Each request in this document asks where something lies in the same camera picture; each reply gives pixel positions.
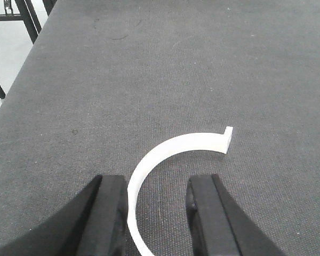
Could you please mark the black table frame legs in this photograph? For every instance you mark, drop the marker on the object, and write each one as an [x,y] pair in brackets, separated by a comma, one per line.
[28,15]

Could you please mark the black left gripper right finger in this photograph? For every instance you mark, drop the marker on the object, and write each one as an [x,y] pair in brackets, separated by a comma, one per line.
[218,225]

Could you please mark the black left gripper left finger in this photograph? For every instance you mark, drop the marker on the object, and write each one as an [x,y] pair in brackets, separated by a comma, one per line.
[92,223]

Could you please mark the white curved PVC pipe piece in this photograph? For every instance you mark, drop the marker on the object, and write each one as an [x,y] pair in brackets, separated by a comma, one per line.
[183,143]

